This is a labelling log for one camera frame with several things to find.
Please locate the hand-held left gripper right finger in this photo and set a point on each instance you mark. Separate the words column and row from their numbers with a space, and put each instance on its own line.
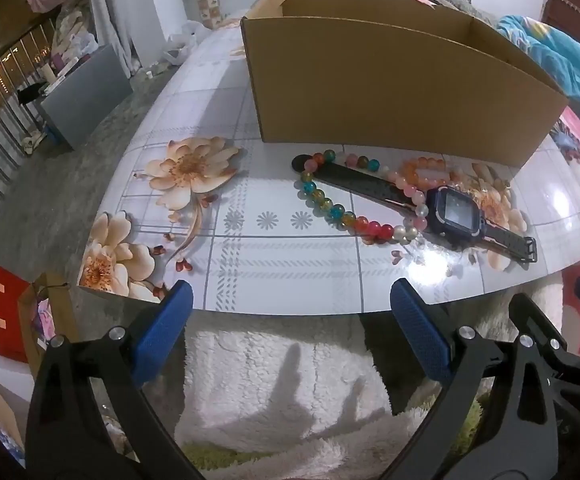
column 419, row 330

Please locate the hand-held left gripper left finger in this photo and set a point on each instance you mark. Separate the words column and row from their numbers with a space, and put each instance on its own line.
column 165, row 330

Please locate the dark blue smartwatch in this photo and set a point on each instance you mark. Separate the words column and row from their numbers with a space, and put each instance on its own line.
column 454, row 210

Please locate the brown cardboard box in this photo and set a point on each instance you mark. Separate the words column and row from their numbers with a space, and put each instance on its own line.
column 369, row 85

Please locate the small cardboard box with clutter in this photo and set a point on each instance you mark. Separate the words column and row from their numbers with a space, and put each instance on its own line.
column 62, row 305

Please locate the white fluffy blanket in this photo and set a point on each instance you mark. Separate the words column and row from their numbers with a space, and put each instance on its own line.
column 270, row 360

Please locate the red paper bag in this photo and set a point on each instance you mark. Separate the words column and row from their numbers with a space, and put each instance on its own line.
column 12, row 320

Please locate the blue printed blanket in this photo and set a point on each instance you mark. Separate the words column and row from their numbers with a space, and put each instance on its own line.
column 559, row 55

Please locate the grey cabinet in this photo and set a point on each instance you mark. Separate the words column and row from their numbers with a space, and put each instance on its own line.
column 90, row 95

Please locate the white flat box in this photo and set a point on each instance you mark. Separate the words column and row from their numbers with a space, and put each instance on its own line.
column 65, row 75

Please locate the white plastic bag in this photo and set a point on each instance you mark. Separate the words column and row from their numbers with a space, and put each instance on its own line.
column 180, row 47

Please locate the pale stuffed plastic bag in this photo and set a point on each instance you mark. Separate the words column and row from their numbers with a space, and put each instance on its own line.
column 72, row 32

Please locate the grey fuzzy blanket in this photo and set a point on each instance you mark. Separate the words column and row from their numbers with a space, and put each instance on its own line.
column 469, row 7

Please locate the white curtain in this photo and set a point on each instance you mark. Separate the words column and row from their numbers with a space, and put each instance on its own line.
column 110, row 15

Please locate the checkered patterned cloth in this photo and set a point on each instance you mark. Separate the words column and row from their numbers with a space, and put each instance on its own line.
column 207, row 0

